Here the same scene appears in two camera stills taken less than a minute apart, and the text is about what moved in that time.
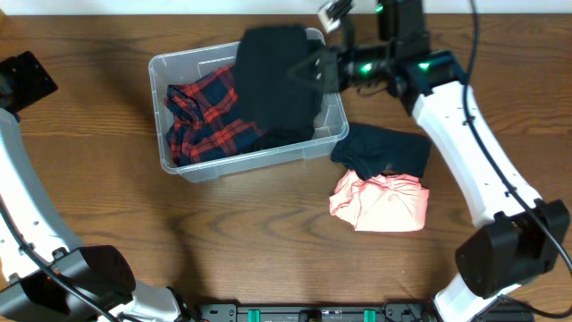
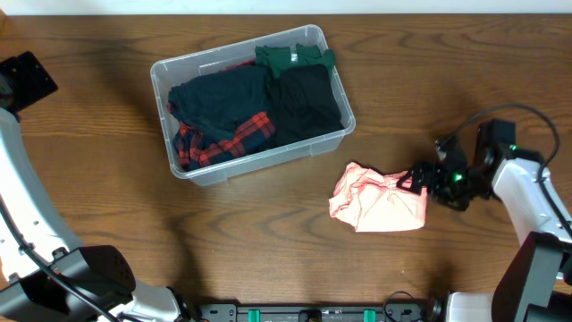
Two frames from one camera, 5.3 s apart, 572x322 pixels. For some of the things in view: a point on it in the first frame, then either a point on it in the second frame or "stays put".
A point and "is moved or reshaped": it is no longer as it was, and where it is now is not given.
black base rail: (345, 313) stays put
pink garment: (381, 203) stays put
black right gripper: (337, 64) -> (435, 170)
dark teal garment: (372, 151) -> (218, 105)
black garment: (268, 97) is moved or reshaped
